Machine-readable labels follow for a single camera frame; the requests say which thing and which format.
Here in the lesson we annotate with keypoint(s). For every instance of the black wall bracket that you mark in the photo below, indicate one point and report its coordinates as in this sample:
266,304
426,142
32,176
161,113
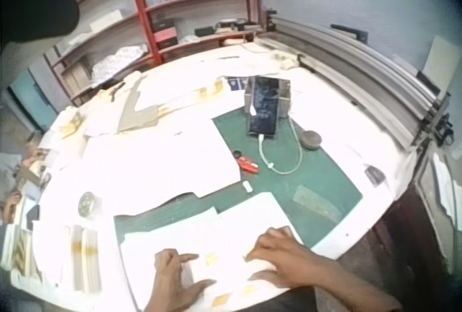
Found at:
350,32

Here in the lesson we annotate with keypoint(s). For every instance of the white sheet with dark print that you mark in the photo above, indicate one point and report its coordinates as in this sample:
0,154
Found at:
373,175

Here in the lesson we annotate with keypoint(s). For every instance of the white board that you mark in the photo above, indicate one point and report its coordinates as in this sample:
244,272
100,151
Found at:
438,63

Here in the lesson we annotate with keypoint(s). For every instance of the person's left hand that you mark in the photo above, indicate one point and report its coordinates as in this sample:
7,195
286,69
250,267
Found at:
169,283

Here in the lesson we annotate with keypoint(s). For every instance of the small white eraser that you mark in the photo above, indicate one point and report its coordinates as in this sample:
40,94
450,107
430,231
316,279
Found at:
247,186

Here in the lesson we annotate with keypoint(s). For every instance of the grey metal rail machine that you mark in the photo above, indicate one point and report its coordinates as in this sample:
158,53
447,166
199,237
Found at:
361,66

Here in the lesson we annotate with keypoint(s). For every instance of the white paper sheet with tags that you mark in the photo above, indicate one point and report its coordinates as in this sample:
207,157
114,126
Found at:
223,232

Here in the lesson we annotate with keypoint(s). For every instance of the person's right hand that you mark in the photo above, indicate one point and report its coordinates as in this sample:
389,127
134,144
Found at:
288,259

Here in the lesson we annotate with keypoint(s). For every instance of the red metal shelf rack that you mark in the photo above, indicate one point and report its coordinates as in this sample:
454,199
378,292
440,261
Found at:
148,26

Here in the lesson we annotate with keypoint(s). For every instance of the blue cabinet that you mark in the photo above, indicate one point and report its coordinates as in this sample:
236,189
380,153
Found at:
29,99

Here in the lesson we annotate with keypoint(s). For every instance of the black rounded object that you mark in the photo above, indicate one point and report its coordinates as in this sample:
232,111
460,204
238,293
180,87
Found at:
39,12

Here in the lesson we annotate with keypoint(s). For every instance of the brown cardboard piece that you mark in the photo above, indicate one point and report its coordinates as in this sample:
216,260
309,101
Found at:
135,117

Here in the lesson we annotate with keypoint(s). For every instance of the black smartphone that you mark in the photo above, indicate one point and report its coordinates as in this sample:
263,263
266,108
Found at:
264,106

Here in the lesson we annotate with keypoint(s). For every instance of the cream blocks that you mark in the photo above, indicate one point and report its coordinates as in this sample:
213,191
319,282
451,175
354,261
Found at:
283,60

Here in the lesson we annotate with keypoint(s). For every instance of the large white paper sheet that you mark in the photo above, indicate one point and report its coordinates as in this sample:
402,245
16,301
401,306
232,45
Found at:
162,160

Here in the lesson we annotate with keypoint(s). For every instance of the yellow wooden pieces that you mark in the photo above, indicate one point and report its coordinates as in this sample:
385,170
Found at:
72,124
211,90

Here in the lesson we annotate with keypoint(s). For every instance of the red utility knife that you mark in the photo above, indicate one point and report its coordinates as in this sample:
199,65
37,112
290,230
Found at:
247,164

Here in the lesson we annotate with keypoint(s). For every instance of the small black cap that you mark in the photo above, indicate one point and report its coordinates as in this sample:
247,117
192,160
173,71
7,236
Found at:
237,154

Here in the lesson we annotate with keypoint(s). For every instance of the green cutting mat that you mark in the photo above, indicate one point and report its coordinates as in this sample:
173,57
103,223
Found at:
310,171

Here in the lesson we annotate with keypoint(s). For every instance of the grey round weight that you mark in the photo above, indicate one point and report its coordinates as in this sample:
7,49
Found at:
311,139

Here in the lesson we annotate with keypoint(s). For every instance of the blue printed card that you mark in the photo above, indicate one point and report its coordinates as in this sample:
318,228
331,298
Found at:
235,83

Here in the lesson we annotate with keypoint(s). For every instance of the small yellow tag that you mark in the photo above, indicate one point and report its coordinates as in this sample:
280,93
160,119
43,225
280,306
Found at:
249,289
222,299
211,259

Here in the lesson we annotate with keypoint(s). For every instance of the clear plastic ruler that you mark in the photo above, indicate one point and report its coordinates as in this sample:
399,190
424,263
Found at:
317,203

